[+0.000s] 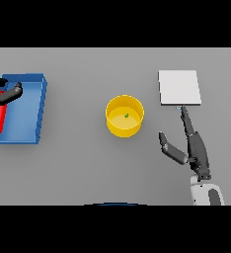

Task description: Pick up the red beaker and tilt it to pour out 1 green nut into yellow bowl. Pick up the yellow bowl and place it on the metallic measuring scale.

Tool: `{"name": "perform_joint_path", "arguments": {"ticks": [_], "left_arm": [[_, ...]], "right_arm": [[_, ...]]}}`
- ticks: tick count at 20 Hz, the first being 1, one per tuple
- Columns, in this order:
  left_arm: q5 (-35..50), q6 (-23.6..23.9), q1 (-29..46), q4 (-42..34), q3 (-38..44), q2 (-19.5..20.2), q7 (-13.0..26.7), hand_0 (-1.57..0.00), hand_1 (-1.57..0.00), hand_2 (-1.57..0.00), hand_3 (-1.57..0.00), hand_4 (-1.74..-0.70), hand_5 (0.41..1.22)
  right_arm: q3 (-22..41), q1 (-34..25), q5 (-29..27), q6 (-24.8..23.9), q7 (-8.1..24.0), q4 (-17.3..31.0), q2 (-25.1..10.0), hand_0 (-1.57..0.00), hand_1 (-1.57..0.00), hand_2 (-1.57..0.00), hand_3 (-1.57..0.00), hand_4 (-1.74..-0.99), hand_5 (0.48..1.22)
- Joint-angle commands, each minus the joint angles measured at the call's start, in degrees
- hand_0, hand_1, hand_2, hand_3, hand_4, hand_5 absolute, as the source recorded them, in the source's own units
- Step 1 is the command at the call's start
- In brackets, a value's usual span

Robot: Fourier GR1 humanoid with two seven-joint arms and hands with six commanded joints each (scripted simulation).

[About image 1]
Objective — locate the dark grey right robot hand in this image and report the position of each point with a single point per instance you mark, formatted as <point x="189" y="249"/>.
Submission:
<point x="197" y="152"/>

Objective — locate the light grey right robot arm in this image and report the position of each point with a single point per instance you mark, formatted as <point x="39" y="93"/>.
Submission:
<point x="205" y="194"/>

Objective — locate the green nut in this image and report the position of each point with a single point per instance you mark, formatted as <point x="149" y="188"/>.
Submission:
<point x="126" y="115"/>

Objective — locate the blue tray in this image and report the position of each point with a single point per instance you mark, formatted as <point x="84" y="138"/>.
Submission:
<point x="23" y="110"/>

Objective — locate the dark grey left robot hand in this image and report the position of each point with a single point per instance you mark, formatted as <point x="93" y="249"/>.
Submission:
<point x="9" y="95"/>

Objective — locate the yellow bowl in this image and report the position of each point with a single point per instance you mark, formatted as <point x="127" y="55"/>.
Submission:
<point x="124" y="116"/>

